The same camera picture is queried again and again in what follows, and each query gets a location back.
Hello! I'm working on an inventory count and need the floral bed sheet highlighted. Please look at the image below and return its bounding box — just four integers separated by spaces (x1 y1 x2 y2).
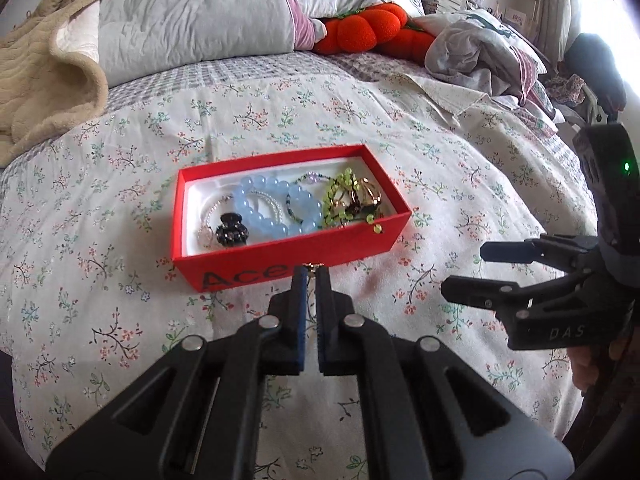
0 52 601 480

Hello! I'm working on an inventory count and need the grey quilted pillow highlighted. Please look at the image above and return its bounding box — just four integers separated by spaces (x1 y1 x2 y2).
99 0 326 87

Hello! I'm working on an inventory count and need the black flower ring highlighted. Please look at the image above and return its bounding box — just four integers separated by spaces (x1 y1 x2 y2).
214 211 250 248

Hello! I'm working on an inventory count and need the clear crystal bead bracelet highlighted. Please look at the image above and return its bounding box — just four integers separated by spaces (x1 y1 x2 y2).
195 188 286 252

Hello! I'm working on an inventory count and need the light blue bead bracelet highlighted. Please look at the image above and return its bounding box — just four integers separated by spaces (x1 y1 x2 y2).
232 173 324 240

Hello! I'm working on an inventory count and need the green bead black cord bracelet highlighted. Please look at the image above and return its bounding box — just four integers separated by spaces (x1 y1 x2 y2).
321 167 385 235

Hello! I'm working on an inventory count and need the red open cardboard box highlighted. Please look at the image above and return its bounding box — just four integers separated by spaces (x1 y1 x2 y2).
171 144 411 292

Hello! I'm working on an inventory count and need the gold knot ring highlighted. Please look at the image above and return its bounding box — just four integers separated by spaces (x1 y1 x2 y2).
344 176 386 216

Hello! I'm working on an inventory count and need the crumpled grey blanket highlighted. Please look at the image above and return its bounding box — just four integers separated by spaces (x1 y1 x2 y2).
416 10 563 132

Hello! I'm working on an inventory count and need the person's right hand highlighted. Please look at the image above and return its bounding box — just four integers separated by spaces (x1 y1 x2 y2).
566 346 601 393

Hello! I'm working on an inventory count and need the green seed bead bracelet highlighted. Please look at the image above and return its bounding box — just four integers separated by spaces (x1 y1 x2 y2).
284 171 336 226

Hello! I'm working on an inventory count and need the beige quilted jacket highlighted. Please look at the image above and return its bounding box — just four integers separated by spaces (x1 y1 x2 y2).
1 0 108 167

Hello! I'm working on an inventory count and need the orange pumpkin plush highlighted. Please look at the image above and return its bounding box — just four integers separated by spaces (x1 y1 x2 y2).
312 2 435 65

